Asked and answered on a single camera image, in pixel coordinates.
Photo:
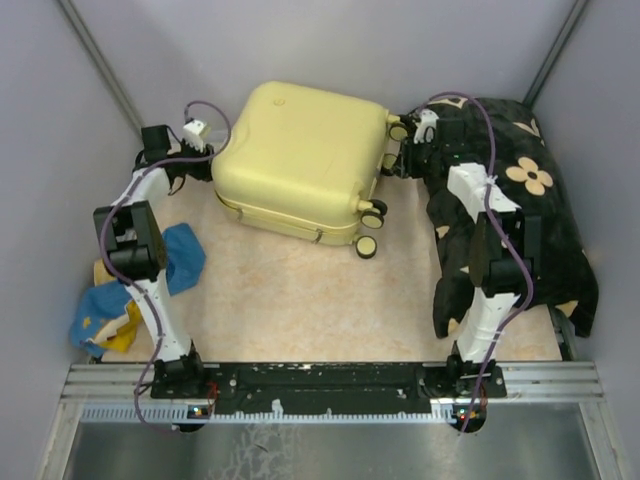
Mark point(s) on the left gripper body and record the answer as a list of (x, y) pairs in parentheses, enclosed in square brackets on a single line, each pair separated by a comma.
[(200, 169)]

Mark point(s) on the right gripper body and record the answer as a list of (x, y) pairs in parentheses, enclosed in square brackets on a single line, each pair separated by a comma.
[(418, 159)]

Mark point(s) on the pale yellow suitcase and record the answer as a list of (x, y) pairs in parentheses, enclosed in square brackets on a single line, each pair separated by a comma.
[(305, 162)]

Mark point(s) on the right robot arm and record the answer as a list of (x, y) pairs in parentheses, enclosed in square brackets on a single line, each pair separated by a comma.
[(505, 246)]

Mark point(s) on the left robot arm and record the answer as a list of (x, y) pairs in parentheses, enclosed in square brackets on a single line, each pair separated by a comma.
[(133, 248)]

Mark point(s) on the black floral blanket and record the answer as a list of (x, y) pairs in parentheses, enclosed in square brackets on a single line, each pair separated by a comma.
[(528, 174)]

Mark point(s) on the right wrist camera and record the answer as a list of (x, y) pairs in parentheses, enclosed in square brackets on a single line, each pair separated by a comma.
[(426, 127)]

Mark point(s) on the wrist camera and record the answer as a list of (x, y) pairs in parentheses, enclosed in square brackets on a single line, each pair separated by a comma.
[(426, 127), (195, 132)]

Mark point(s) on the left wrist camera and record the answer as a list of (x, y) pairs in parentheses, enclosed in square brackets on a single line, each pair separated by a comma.
[(195, 132)]

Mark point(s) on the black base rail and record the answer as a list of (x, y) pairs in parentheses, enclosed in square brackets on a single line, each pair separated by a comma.
[(336, 388)]

